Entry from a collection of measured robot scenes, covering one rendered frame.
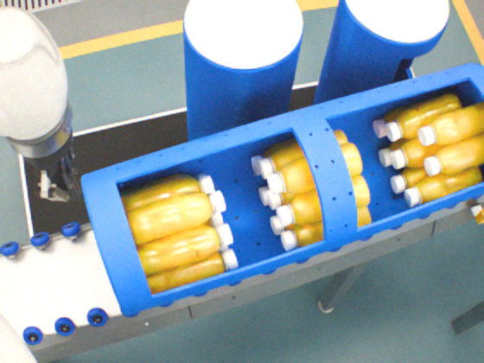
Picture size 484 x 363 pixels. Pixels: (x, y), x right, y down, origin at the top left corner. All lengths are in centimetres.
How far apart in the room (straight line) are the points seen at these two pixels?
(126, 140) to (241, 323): 74
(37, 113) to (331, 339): 189
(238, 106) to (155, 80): 107
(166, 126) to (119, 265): 133
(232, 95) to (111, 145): 89
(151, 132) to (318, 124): 125
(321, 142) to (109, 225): 41
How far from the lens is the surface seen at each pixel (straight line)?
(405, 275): 261
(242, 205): 158
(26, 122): 76
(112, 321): 155
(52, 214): 249
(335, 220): 136
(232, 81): 169
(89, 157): 254
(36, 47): 70
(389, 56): 180
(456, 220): 177
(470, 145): 155
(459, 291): 266
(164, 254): 137
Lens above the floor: 244
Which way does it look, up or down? 68 degrees down
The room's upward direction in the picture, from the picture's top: 6 degrees clockwise
